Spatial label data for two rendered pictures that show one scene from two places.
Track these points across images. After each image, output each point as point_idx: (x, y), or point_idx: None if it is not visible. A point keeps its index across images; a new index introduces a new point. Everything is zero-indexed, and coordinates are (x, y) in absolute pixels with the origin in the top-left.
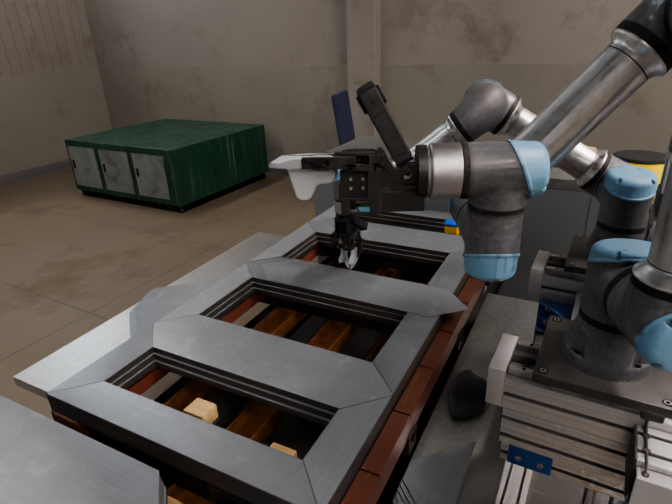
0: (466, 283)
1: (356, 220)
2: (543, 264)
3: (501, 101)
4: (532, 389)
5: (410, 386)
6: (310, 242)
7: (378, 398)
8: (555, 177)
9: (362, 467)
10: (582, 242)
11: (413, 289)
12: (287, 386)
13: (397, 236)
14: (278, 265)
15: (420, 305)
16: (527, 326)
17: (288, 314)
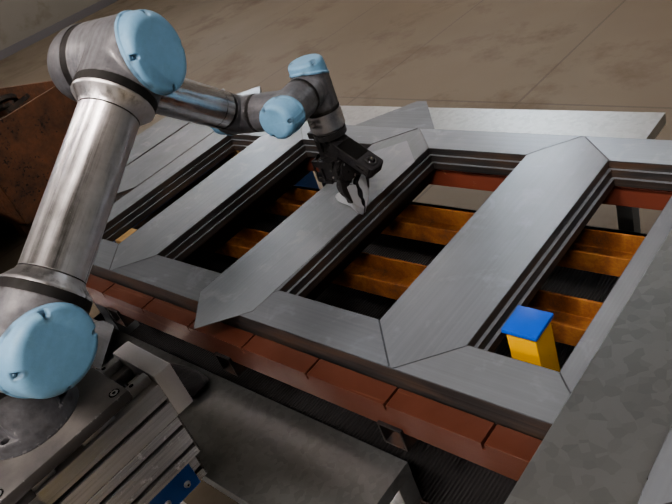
0: (299, 352)
1: (331, 148)
2: (124, 356)
3: (47, 66)
4: None
5: (132, 292)
6: (502, 163)
7: (112, 262)
8: (536, 487)
9: None
10: (96, 391)
11: (271, 276)
12: (162, 213)
13: (483, 248)
14: (398, 153)
15: (228, 283)
16: (272, 496)
17: (403, 220)
